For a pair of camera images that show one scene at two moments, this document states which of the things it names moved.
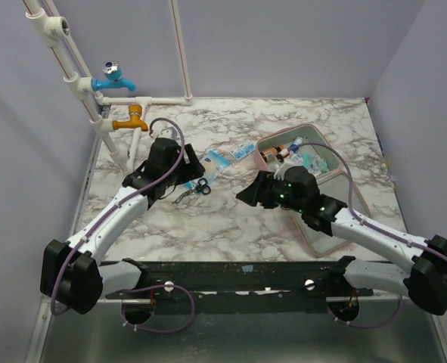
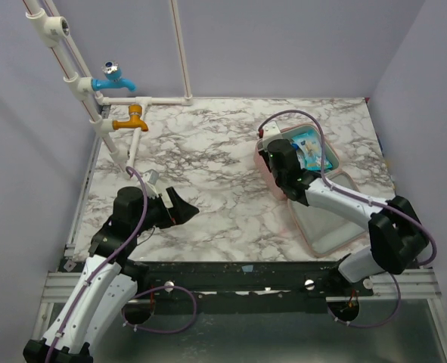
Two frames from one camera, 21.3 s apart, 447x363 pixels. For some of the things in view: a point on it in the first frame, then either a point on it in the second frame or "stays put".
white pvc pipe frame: x=49 y=28 stays put
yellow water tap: x=135 y=121 stays put
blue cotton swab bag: x=212 y=162 -> x=309 y=152
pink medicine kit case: x=304 y=145 stays put
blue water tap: x=113 y=72 stays put
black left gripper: x=192 y=166 -> x=166 y=210
